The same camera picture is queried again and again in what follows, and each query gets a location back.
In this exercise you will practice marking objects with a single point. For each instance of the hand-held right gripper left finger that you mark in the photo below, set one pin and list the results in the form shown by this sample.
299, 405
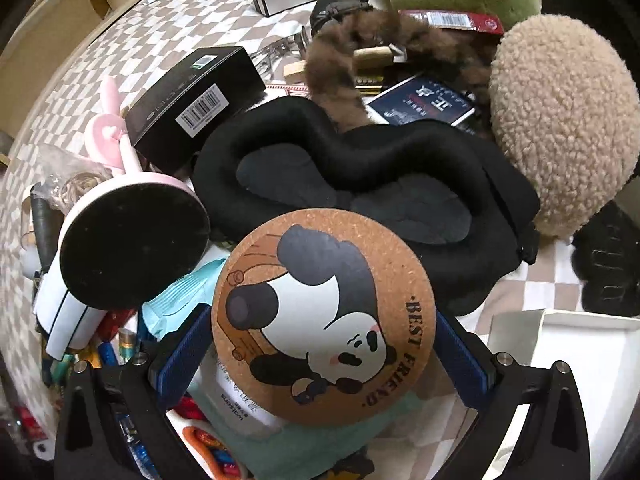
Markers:
182, 360

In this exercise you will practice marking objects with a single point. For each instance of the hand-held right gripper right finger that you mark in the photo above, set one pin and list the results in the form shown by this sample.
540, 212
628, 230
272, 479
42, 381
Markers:
465, 360

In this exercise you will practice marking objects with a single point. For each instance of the white shallow box tray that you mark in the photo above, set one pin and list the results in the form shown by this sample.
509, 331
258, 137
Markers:
565, 360

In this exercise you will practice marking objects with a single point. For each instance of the round cork panda coaster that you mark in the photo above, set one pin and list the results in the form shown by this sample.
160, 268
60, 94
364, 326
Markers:
325, 320

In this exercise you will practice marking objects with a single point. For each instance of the light blue wet wipes pack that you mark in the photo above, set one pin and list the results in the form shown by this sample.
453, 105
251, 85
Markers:
240, 395

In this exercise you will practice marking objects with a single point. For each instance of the white handheld appliance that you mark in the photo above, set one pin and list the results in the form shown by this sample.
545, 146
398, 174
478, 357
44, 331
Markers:
65, 320

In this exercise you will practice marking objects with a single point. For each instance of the pink round mirror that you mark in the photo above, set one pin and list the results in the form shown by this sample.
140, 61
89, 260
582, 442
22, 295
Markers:
135, 245

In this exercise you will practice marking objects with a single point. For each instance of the black gloves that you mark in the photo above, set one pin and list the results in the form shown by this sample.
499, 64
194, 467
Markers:
610, 265

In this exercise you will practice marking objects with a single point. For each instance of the dark grey cylinder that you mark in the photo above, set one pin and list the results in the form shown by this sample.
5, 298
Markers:
46, 225

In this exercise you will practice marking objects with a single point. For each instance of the black sleep mask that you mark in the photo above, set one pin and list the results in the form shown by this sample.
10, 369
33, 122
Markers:
360, 170

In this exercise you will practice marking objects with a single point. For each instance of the beige fleece earmuffs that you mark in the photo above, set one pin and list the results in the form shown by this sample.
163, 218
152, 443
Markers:
565, 120

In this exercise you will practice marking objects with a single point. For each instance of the navy blue card box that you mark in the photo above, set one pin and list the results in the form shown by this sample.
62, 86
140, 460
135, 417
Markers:
425, 102

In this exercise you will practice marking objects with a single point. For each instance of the black barcode box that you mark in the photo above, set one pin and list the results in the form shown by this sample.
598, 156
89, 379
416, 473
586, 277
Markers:
200, 95

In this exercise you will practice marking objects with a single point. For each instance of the wooden hair clip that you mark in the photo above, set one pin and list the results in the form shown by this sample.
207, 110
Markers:
370, 54

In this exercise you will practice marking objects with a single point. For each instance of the brown fur headband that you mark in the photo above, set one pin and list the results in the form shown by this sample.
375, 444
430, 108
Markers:
340, 60

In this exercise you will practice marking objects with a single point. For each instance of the red packet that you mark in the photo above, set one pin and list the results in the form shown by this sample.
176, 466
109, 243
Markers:
450, 19

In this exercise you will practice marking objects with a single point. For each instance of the wooden bedside shelf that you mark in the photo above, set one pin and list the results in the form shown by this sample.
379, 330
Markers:
60, 15

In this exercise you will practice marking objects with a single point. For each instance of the clear frame glasses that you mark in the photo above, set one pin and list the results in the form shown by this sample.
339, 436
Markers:
275, 52

